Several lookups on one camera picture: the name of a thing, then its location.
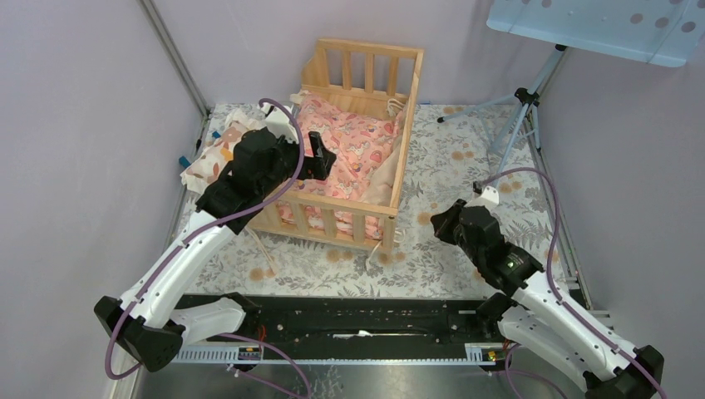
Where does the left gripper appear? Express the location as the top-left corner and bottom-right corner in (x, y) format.
(258, 130), (335, 198)

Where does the pink patterned bed cushion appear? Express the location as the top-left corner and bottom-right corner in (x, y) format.
(291, 91), (407, 206)

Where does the wooden pet bed frame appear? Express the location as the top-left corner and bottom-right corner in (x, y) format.
(252, 38), (424, 252)

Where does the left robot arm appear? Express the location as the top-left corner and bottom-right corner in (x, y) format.
(94, 128), (336, 379)

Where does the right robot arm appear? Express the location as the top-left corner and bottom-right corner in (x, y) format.
(430, 199), (664, 398)

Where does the floral small pillow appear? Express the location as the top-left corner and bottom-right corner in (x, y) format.
(180, 109), (250, 195)

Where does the blue toy item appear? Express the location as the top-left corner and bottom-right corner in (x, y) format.
(179, 131), (226, 179)

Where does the floral table mat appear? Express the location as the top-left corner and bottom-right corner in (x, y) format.
(188, 105), (570, 299)

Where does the black tripod stand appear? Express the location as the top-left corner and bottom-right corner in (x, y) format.
(436, 44), (568, 175)

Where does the grey diagonal pole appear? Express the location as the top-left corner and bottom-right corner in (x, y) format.
(136, 0), (210, 119)

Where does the light blue perforated panel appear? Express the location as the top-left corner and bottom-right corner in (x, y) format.
(487, 0), (704, 67)

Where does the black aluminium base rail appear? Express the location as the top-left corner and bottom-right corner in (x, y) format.
(121, 293), (619, 365)

